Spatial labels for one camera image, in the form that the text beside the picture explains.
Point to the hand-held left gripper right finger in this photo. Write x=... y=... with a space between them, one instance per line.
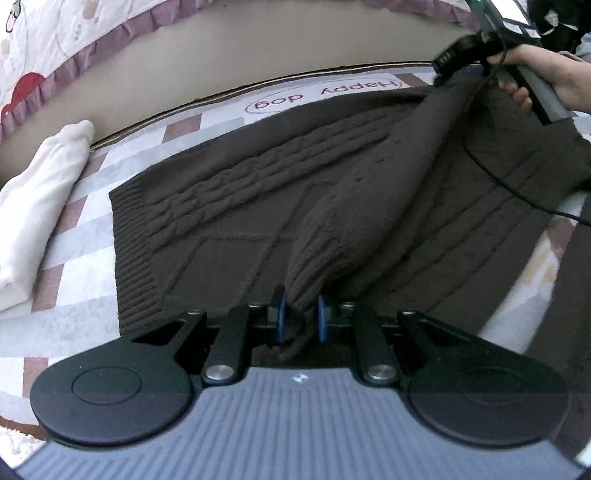
x=322 y=318

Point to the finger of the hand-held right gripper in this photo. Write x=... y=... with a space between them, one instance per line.
x=443 y=67

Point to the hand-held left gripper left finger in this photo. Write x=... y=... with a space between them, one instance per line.
x=278 y=314

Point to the brown knitted sweater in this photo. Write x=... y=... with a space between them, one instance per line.
x=231 y=198

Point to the person's right forearm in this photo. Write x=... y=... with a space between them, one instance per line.
x=582 y=87

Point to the person's right hand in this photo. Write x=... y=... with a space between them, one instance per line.
x=545 y=69

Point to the beige bed base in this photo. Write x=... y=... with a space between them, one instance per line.
x=277 y=50

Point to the checked printed mat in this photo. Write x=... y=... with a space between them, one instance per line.
x=83 y=230

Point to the white folded garment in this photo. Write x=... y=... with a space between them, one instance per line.
x=37 y=194

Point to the bear printed quilt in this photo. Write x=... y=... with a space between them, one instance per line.
x=55 y=41

